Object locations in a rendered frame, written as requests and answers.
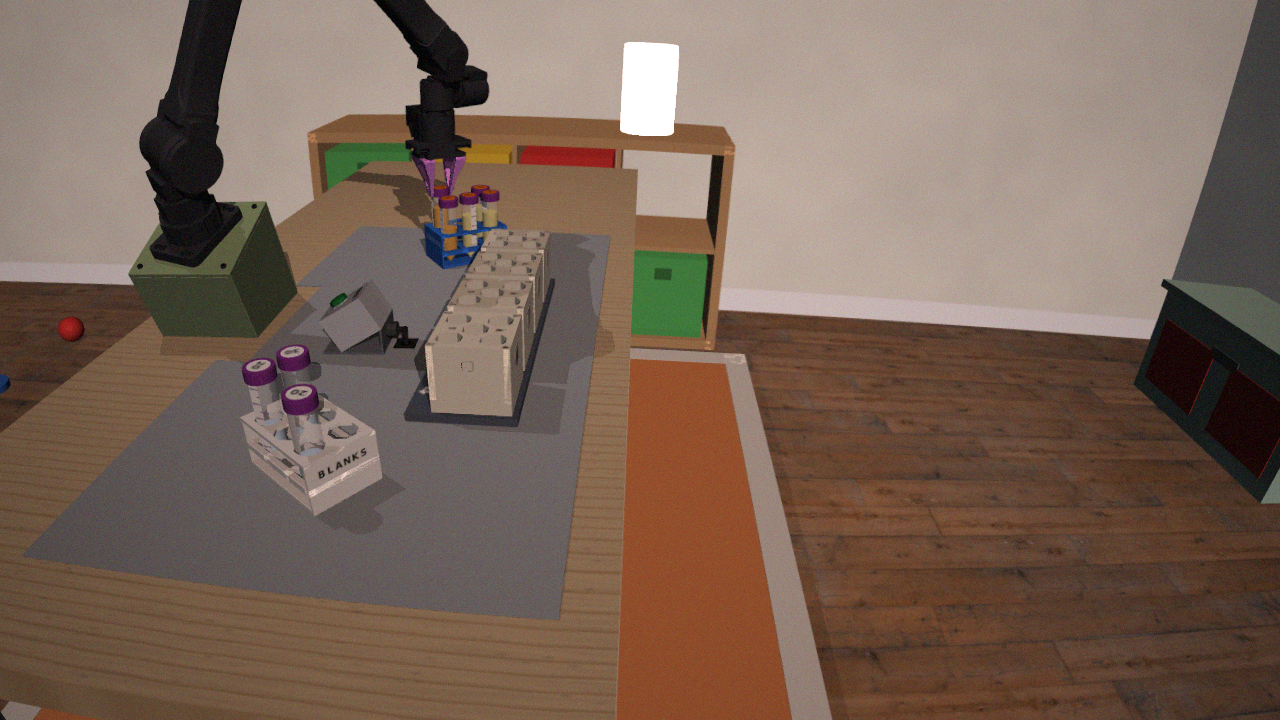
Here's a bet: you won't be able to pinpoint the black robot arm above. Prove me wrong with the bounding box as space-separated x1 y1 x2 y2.
140 0 489 266

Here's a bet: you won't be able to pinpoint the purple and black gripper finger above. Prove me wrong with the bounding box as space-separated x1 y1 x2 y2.
412 155 435 197
443 156 466 193

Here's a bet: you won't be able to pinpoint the blue tube rack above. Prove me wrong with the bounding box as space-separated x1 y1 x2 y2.
424 222 507 269

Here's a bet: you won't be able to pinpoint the white button box with label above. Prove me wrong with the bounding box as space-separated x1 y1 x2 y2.
319 279 419 355

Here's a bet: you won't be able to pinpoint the grey flat mat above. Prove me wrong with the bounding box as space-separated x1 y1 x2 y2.
22 225 611 620

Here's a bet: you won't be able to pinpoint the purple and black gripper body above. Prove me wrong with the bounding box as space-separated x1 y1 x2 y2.
404 109 471 160

